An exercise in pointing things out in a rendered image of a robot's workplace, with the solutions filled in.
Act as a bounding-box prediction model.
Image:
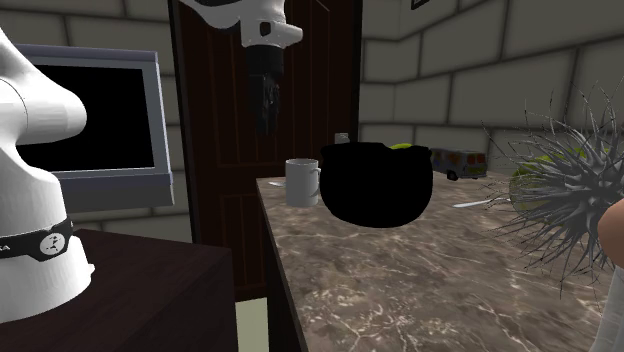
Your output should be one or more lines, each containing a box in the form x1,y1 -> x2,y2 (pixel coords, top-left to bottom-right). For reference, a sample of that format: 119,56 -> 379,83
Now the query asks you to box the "dark brown wooden door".
167,0 -> 365,303

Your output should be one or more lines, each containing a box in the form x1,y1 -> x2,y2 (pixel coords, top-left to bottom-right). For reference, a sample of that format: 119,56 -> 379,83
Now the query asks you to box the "white mug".
284,157 -> 323,209

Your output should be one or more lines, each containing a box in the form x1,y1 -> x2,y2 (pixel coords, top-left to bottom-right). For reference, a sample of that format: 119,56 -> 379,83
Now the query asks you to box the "grey framed black screen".
13,43 -> 176,214

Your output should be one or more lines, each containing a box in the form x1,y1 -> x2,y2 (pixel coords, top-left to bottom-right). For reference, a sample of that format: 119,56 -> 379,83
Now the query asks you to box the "black round pot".
318,141 -> 435,230

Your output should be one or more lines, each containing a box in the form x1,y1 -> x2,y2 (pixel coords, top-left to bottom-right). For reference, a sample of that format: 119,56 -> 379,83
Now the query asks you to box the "grey toy van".
428,147 -> 489,182

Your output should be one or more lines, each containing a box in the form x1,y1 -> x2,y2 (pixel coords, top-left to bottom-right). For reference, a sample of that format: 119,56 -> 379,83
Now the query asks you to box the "silver knife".
451,196 -> 512,210

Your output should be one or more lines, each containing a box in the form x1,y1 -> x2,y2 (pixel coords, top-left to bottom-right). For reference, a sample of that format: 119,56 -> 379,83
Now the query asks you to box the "dark robot stand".
0,227 -> 240,352

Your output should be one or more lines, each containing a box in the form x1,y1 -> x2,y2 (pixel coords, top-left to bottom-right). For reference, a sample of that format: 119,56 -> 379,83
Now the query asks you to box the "green round fruit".
508,154 -> 589,214

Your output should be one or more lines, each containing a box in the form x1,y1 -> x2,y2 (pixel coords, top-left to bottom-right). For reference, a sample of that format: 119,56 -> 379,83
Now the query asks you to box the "grey spiky plant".
481,80 -> 624,296

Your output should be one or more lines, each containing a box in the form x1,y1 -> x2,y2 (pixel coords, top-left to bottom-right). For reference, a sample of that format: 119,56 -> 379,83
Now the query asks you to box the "pink and white figure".
588,196 -> 624,352

